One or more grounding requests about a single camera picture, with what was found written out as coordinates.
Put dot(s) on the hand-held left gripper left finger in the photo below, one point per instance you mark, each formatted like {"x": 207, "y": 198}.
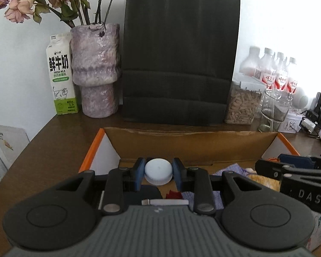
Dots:
{"x": 140, "y": 172}

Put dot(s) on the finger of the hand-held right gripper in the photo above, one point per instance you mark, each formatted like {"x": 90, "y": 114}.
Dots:
{"x": 297, "y": 161}
{"x": 270, "y": 169}

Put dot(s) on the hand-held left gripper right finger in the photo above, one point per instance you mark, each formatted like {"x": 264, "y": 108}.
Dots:
{"x": 178, "y": 174}

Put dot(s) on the yellow and white plush toy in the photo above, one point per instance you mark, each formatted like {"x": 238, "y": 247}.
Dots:
{"x": 264, "y": 182}

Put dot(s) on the white ribbed jar lid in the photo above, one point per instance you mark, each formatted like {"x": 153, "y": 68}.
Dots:
{"x": 158, "y": 170}

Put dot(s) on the orange cardboard box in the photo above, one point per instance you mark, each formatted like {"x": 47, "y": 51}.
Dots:
{"x": 190, "y": 144}

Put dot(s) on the wooden desktop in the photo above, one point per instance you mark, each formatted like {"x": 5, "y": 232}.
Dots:
{"x": 56, "y": 144}

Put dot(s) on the dark round object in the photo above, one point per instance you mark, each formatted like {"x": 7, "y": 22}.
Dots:
{"x": 148, "y": 194}

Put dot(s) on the white flat stick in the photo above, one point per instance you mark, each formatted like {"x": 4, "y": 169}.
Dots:
{"x": 165, "y": 202}

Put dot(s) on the white plug charger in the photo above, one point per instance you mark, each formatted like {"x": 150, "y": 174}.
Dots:
{"x": 308, "y": 125}

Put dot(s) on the purple towel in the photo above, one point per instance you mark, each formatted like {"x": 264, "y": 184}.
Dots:
{"x": 230, "y": 171}

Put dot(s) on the black power adapter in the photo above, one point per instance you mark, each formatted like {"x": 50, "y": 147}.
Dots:
{"x": 309, "y": 113}

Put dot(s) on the clear drinking glass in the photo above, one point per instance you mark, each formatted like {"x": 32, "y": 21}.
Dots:
{"x": 272, "y": 112}

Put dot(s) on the white round ball device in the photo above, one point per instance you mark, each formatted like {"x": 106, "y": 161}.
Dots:
{"x": 301, "y": 101}

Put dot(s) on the clear snack storage container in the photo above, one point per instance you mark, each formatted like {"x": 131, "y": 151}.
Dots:
{"x": 242, "y": 107}

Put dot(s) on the group of clear water bottles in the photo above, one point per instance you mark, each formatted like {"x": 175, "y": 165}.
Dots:
{"x": 270, "y": 72}

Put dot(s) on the purple textured vase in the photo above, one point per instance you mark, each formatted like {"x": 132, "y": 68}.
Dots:
{"x": 96, "y": 67}

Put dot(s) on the black paper bag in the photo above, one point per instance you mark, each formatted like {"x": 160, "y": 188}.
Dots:
{"x": 176, "y": 59}

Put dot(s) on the white and green milk carton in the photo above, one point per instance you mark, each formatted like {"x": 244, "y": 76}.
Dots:
{"x": 60, "y": 75}

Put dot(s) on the dried pink flower bouquet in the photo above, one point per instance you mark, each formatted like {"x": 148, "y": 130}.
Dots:
{"x": 21, "y": 6}

